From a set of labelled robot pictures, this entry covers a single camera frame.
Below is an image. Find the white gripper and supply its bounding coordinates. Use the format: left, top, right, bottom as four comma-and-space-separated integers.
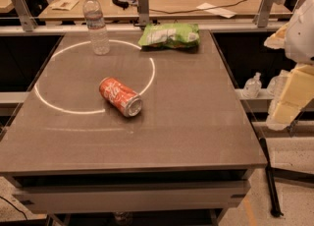
264, 0, 314, 131

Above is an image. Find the red coke can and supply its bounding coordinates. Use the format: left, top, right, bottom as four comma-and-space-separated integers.
99, 77, 142, 117

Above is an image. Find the clear sanitizer bottle right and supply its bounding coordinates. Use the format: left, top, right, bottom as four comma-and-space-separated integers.
267, 70, 288, 96

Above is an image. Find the clear sanitizer bottle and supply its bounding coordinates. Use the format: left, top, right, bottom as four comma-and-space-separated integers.
242, 72, 262, 98
267, 70, 288, 96

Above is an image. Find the clear sanitizer bottle left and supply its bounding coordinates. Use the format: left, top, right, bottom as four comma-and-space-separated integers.
242, 72, 262, 98

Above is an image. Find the white paper sheet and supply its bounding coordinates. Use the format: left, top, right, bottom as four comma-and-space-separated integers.
197, 3, 236, 19

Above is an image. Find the green chip bag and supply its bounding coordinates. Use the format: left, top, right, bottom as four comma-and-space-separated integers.
138, 23, 200, 49

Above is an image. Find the black leaning rod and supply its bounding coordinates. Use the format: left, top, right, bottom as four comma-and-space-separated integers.
259, 138, 284, 218

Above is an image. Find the clear plastic water bottle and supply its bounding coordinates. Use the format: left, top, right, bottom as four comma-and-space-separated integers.
82, 0, 110, 55

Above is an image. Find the white card on desk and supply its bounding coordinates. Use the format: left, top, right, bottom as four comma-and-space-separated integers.
51, 0, 79, 11

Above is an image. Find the metal bracket right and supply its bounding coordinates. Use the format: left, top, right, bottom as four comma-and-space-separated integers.
253, 0, 275, 28

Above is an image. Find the metal bracket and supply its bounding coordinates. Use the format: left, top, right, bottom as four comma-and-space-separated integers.
136, 0, 149, 29
253, 0, 275, 28
11, 0, 37, 31

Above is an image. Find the metal bracket middle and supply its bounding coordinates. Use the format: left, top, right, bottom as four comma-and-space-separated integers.
136, 0, 149, 29

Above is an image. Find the metal bracket left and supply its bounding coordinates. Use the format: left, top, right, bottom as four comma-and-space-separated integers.
11, 0, 37, 31

